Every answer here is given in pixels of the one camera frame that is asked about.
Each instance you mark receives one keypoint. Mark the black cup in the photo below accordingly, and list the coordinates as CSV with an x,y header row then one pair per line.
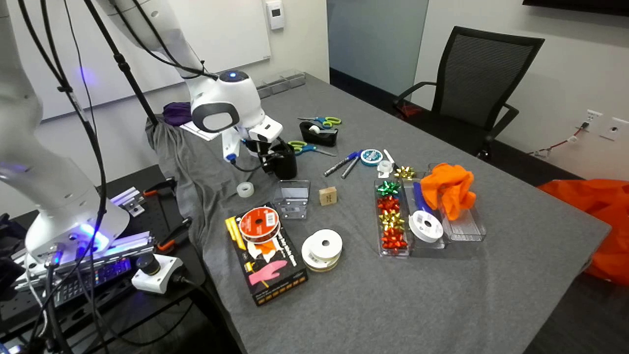
x,y
284,161

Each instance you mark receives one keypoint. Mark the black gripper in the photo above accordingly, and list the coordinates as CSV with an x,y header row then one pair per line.
x,y
262,147

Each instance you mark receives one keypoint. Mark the black office chair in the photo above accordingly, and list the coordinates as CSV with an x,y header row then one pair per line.
x,y
469,100

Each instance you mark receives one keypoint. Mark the green handled scissors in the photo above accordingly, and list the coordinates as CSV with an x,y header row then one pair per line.
x,y
327,120

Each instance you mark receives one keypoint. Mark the box of gift bows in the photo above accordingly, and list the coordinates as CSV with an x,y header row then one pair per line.
x,y
392,218

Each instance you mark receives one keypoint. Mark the clear small box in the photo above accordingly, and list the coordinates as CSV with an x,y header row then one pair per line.
x,y
292,199

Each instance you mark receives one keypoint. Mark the small wooden block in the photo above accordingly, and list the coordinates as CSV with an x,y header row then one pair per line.
x,y
329,195

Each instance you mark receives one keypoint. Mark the red ribbon spool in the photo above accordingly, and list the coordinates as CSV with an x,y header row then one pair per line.
x,y
260,222

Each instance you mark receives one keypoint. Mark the black yellow product box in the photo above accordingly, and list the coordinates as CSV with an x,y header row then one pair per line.
x,y
270,267

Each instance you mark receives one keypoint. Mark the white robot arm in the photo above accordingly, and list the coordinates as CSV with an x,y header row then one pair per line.
x,y
72,210

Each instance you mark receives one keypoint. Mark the orange tissue paper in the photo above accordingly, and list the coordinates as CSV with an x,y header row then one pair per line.
x,y
449,189

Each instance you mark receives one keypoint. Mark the blue green small scissors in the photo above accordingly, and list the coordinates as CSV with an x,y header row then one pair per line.
x,y
302,147

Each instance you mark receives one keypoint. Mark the white ribbon spool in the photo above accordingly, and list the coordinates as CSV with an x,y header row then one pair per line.
x,y
323,250

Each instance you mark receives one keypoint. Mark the clear tape roll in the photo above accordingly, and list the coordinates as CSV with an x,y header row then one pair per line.
x,y
247,189

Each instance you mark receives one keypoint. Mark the clear plastic tray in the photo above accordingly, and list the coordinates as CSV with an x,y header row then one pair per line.
x,y
280,85

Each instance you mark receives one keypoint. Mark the purple cloth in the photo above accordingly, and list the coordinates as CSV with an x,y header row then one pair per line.
x,y
178,112

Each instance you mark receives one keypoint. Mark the blue white pens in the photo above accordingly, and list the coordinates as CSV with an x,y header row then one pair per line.
x,y
347,163

